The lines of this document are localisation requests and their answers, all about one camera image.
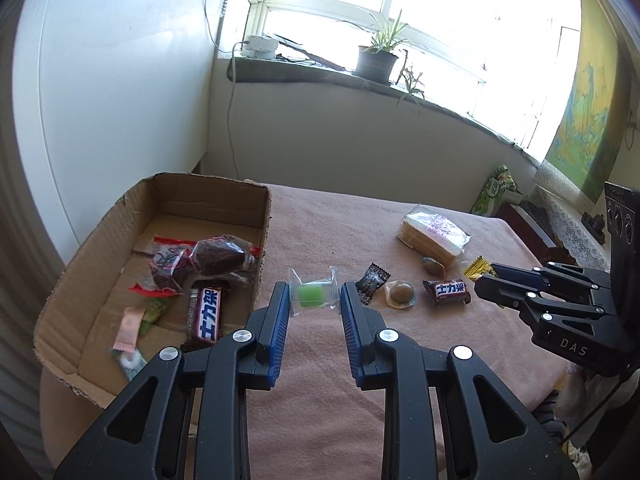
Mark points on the dark tea set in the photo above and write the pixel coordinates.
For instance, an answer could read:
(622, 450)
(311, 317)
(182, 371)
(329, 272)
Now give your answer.
(595, 224)

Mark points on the potted spider plant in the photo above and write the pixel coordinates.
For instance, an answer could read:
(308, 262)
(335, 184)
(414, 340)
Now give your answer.
(376, 66)

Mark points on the white power strip box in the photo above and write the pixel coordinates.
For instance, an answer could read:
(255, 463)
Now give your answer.
(259, 47)

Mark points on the cardboard box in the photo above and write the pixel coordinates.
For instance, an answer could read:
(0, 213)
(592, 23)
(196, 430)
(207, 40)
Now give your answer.
(210, 210)

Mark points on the pink candy packet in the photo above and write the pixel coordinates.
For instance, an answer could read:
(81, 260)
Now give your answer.
(129, 328)

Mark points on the landscape wall poster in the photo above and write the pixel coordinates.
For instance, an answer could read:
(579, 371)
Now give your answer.
(587, 110)

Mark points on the black candy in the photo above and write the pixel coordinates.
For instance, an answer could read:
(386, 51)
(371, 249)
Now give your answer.
(372, 282)

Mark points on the green jelly cup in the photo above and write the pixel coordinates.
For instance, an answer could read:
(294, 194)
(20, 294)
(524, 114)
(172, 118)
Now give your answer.
(311, 294)

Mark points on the grey stone windowsill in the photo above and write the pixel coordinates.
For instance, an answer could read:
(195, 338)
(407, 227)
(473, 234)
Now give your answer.
(310, 76)

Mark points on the brown chocolate bar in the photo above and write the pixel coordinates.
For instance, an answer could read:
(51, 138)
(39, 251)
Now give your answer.
(205, 316)
(447, 290)

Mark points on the white lace cloth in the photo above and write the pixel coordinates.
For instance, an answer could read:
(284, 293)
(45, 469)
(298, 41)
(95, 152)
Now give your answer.
(565, 220)

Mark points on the clear red-edged snack packet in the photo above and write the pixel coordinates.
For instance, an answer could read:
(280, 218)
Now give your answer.
(165, 266)

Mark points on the maroon open box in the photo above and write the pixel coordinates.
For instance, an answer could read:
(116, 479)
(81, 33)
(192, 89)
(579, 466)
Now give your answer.
(525, 225)

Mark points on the zebra striped cloth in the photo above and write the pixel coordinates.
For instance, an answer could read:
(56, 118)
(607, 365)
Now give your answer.
(550, 407)

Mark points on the yellow candy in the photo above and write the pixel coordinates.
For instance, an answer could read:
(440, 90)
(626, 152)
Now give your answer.
(477, 268)

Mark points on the small round snack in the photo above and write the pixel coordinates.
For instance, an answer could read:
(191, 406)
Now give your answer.
(431, 265)

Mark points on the white green candy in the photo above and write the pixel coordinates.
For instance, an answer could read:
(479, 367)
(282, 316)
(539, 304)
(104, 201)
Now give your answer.
(131, 363)

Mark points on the round brown snack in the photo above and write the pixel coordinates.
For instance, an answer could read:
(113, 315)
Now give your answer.
(400, 293)

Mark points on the white fluffy cloth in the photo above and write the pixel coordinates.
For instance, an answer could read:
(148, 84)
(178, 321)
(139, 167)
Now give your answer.
(585, 400)

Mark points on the white framed window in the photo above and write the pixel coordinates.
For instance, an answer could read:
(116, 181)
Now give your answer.
(450, 20)

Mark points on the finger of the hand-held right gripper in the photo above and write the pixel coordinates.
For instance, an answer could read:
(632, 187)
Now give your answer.
(565, 276)
(505, 296)

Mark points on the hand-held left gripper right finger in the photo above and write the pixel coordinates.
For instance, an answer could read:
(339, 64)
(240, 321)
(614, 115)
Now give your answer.
(350, 332)

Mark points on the white cabinet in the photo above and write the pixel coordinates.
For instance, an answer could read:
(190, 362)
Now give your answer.
(115, 85)

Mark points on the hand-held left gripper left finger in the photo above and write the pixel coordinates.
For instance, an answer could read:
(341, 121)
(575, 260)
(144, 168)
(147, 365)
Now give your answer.
(280, 332)

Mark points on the white pleated curtain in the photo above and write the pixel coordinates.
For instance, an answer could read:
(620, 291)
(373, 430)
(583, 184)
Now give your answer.
(22, 320)

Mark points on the green gift bag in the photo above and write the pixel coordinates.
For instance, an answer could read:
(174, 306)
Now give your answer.
(492, 195)

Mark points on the bagged sliced bread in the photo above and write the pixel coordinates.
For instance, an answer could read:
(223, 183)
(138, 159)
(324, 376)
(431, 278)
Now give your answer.
(432, 232)

